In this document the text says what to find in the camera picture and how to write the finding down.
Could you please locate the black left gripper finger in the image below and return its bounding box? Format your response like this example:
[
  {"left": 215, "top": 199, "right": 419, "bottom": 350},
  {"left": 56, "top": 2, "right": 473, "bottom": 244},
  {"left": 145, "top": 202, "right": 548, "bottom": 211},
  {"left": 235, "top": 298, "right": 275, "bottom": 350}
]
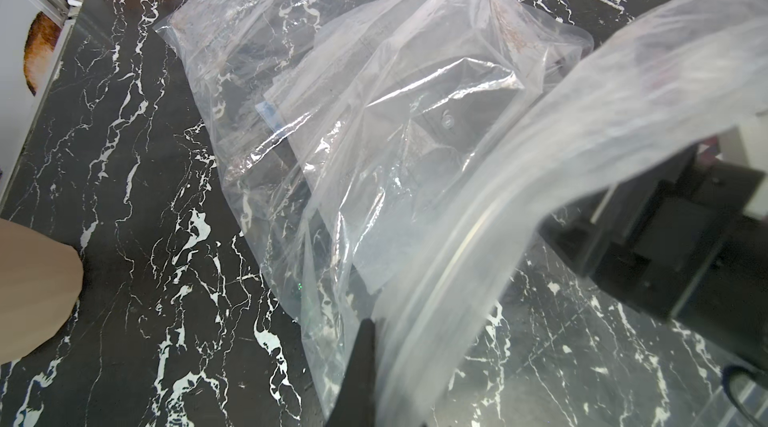
[{"left": 325, "top": 319, "right": 376, "bottom": 427}]

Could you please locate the clear plastic vacuum bag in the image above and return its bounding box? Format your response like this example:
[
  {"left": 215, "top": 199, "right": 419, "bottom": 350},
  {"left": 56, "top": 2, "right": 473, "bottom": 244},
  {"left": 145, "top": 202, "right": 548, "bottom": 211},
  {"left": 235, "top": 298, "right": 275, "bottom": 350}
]
[{"left": 156, "top": 0, "right": 767, "bottom": 426}]

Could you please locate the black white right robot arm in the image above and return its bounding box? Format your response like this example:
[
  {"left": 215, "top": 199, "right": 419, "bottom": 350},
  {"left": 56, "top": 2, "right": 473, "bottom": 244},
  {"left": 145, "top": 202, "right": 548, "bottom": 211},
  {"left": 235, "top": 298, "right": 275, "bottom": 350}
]
[{"left": 539, "top": 116, "right": 767, "bottom": 370}]

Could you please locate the green plant in beige pot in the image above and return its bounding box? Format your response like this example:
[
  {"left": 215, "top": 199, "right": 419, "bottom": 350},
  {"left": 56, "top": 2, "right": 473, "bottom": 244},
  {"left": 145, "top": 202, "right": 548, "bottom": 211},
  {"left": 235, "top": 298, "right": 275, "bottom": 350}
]
[{"left": 1, "top": 219, "right": 84, "bottom": 364}]

